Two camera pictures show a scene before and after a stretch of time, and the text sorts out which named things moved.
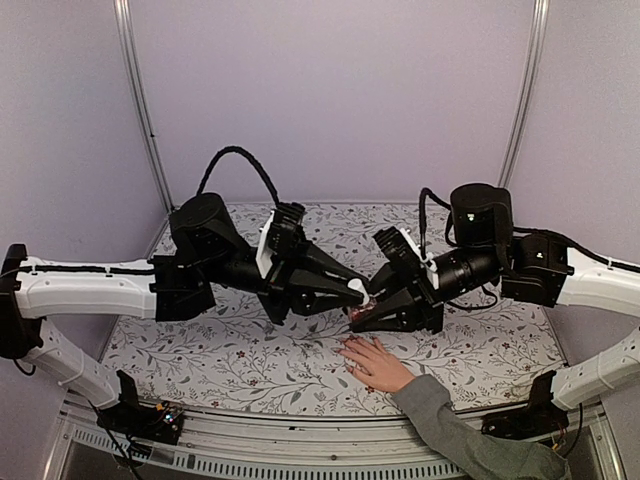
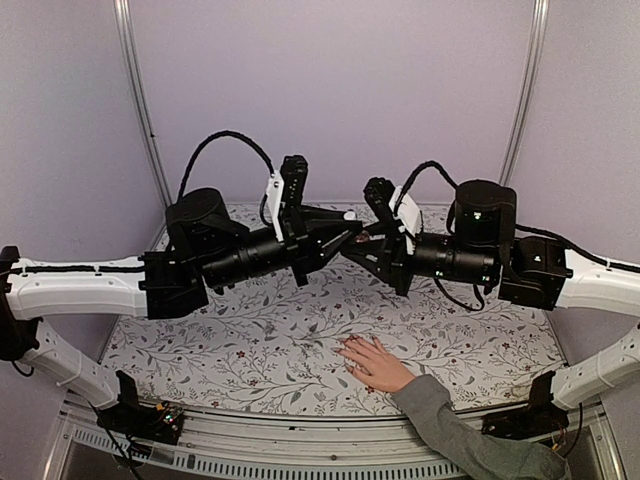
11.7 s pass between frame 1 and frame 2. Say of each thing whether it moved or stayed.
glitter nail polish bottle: moved
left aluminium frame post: stayed
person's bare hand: stayed
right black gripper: moved
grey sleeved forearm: stayed
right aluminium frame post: stayed
